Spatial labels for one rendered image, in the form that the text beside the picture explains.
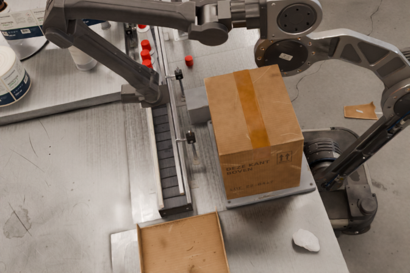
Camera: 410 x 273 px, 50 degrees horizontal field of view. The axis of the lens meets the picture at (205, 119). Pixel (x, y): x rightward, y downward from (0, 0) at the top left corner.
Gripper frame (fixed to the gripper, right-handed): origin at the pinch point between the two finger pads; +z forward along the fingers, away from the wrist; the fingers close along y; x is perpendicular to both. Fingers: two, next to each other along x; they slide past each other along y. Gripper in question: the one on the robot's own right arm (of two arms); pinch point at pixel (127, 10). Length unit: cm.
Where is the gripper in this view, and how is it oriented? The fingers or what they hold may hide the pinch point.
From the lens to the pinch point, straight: 191.6
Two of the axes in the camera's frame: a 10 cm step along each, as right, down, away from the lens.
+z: 1.2, 6.2, 7.8
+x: 9.8, -2.0, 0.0
